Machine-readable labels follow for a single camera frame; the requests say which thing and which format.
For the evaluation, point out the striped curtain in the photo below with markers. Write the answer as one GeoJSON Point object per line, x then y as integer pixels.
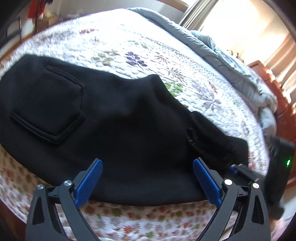
{"type": "Point", "coordinates": [196, 12]}

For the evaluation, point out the grey-blue duvet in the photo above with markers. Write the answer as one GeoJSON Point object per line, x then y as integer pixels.
{"type": "Point", "coordinates": [240, 76]}

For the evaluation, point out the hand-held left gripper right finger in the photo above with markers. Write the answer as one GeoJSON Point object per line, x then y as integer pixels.
{"type": "Point", "coordinates": [207, 182]}

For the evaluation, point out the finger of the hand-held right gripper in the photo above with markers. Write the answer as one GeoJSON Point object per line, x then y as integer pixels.
{"type": "Point", "coordinates": [245, 172]}

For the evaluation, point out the floral quilted bedspread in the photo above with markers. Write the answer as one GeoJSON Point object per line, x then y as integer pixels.
{"type": "Point", "coordinates": [129, 46]}

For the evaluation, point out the black pants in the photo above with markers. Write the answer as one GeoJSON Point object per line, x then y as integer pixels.
{"type": "Point", "coordinates": [104, 129]}

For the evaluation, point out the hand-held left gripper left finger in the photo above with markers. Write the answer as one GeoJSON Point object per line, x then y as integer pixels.
{"type": "Point", "coordinates": [90, 183]}

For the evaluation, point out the clutter on headboard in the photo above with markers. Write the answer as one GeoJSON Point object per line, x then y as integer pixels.
{"type": "Point", "coordinates": [235, 55]}

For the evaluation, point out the wooden headboard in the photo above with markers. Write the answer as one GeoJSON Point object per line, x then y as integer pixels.
{"type": "Point", "coordinates": [275, 85]}

